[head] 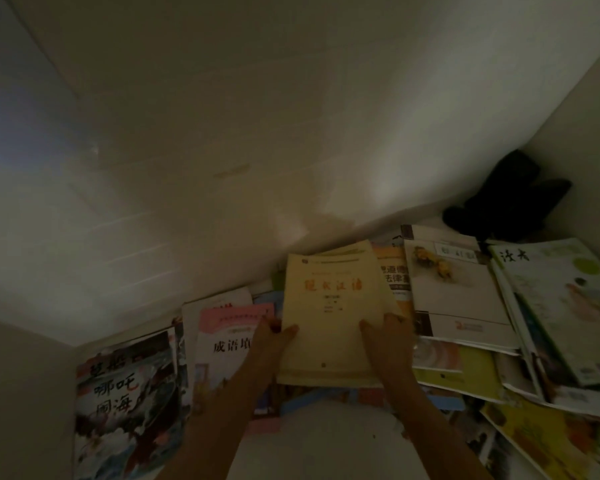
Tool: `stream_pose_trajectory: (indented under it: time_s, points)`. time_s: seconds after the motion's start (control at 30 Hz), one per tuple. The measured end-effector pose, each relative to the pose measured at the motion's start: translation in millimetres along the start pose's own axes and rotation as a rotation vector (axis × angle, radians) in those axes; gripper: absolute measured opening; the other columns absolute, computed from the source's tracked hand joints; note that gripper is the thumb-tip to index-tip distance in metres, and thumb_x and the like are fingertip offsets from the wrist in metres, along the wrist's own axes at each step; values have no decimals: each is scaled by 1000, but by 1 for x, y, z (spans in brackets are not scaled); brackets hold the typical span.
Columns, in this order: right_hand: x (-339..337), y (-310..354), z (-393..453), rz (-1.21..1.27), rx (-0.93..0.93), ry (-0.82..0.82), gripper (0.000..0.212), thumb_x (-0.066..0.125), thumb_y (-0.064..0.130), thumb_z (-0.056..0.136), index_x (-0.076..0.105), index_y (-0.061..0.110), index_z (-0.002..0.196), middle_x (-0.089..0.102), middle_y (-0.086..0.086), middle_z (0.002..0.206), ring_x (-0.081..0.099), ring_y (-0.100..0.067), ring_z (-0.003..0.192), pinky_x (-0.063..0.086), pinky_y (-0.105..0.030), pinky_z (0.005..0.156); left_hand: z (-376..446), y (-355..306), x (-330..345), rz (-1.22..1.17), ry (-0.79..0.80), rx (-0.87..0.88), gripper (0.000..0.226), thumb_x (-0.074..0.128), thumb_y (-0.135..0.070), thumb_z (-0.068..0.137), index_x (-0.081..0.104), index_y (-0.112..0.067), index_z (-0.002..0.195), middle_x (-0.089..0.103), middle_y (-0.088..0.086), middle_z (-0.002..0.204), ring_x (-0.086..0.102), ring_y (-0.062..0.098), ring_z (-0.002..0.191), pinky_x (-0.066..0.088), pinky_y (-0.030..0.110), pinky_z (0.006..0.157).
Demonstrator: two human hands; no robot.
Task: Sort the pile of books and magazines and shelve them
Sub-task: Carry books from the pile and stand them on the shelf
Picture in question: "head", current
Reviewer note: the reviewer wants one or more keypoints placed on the pale green magazine couple print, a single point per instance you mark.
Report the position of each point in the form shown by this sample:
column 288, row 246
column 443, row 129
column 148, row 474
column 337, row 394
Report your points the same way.
column 565, row 304

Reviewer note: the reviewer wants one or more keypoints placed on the person's left forearm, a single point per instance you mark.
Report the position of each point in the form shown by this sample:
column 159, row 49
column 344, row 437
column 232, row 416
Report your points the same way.
column 220, row 434

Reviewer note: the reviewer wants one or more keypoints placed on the black cloth object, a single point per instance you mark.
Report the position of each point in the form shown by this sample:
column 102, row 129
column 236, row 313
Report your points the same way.
column 510, row 194

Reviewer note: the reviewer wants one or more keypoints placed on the person's right hand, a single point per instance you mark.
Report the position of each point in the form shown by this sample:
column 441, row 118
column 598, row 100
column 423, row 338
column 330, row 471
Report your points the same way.
column 392, row 349

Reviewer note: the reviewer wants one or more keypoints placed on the pile of books and magazines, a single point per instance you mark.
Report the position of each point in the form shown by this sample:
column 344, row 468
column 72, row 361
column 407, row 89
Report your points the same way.
column 125, row 394

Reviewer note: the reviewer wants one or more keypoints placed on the person's left hand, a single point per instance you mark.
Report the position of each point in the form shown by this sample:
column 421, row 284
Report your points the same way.
column 267, row 354

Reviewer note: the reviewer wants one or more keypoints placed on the person's right forearm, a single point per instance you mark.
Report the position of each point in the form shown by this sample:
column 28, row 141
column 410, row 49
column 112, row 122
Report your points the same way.
column 435, row 434

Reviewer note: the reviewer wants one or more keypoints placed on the cream yellow book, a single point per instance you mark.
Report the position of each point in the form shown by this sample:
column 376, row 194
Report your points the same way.
column 330, row 314

